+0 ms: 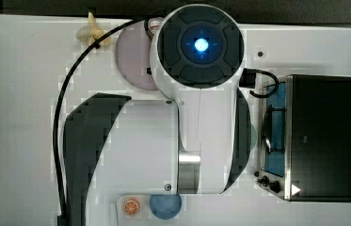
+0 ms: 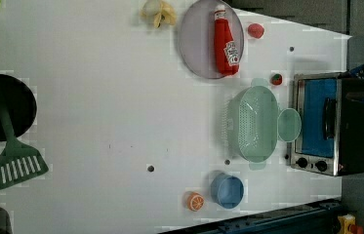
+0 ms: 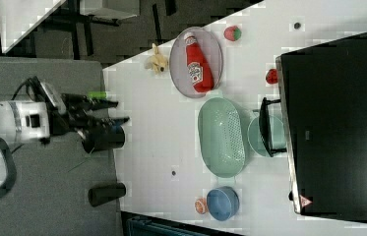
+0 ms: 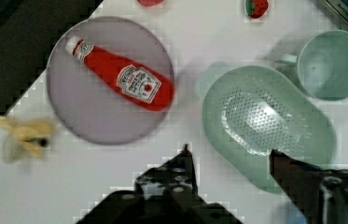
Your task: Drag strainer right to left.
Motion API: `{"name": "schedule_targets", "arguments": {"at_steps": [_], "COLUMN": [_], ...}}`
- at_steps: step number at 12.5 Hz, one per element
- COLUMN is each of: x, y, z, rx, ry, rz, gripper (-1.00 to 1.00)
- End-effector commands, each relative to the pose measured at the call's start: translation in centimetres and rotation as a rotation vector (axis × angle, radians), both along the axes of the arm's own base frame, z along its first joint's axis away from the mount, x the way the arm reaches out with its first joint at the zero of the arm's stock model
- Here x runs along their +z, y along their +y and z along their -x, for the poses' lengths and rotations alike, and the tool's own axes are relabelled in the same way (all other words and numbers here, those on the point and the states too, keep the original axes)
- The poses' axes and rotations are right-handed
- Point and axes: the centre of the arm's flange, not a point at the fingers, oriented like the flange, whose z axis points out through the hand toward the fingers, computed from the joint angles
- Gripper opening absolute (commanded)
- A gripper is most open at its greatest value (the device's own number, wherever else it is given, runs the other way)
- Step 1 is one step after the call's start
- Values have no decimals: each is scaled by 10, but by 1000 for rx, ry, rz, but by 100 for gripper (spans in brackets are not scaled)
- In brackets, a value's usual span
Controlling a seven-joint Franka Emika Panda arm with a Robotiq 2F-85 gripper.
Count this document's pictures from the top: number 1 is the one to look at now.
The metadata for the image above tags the orange slice toy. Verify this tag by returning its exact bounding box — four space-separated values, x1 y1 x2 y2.
122 198 140 217

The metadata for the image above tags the green cup with handle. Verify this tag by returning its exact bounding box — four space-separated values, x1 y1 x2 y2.
250 124 258 151

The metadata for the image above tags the grey round plate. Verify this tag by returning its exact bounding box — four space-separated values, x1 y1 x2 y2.
115 22 157 90

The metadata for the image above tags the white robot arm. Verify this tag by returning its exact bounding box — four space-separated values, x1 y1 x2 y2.
63 4 250 226

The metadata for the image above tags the red ketchup bottle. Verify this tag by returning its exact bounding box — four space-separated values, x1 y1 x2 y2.
149 20 161 33

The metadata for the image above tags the black toaster oven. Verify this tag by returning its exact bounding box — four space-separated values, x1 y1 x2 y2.
255 74 351 202

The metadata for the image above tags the peeled banana toy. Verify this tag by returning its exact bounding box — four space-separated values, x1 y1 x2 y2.
75 12 104 46

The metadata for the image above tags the blue bowl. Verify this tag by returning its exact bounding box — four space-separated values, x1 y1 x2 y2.
150 194 182 220

